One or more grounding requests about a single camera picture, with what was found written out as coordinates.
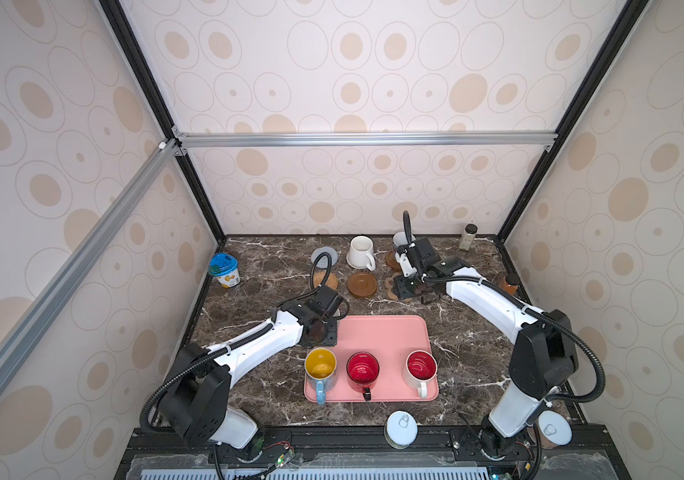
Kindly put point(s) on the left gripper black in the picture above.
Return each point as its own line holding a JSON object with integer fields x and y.
{"x": 331, "y": 341}

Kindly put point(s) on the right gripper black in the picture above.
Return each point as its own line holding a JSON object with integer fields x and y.
{"x": 400, "y": 288}

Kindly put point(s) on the light blue fabric coaster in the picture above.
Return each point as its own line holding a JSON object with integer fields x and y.
{"x": 324, "y": 256}

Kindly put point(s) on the light blue mug white inside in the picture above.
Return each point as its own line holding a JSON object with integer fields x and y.
{"x": 400, "y": 239}

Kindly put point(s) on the white mug red inside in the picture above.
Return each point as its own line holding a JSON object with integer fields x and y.
{"x": 420, "y": 369}

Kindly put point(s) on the paw shaped wooden coaster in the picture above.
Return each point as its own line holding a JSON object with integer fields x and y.
{"x": 390, "y": 288}

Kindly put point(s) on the brown wooden round coaster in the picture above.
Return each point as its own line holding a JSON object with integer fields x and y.
{"x": 392, "y": 261}

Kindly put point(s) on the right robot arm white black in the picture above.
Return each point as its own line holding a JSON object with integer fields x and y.
{"x": 544, "y": 350}

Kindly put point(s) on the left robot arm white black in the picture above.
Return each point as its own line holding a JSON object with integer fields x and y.
{"x": 193, "y": 401}

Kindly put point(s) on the blue mug yellow inside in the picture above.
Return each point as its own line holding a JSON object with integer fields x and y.
{"x": 321, "y": 372}

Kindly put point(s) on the clear bottle black cap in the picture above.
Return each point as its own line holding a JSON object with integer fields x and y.
{"x": 468, "y": 236}

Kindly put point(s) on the pink plastic tray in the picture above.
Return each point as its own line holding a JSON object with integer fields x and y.
{"x": 390, "y": 339}

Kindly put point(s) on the black mug red inside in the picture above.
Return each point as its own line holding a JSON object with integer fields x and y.
{"x": 363, "y": 371}

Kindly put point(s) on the amber bottle dark cap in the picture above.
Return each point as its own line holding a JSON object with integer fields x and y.
{"x": 510, "y": 283}

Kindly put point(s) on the blue lid snack tub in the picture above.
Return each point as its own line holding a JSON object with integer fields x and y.
{"x": 224, "y": 268}

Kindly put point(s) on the white round lid container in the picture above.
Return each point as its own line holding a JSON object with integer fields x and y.
{"x": 401, "y": 430}

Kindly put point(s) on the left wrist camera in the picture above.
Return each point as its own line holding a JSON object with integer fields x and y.
{"x": 324, "y": 297}

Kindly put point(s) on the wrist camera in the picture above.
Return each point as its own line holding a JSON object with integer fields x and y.
{"x": 416, "y": 257}
{"x": 324, "y": 297}

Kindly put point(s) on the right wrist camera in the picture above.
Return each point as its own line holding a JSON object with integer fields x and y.
{"x": 416, "y": 257}

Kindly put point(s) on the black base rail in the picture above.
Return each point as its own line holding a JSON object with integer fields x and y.
{"x": 439, "y": 452}

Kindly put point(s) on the horizontal aluminium frame bar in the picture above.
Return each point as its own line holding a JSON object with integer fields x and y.
{"x": 385, "y": 139}

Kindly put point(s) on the slanted aluminium frame bar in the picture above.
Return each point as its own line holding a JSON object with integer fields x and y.
{"x": 20, "y": 342}

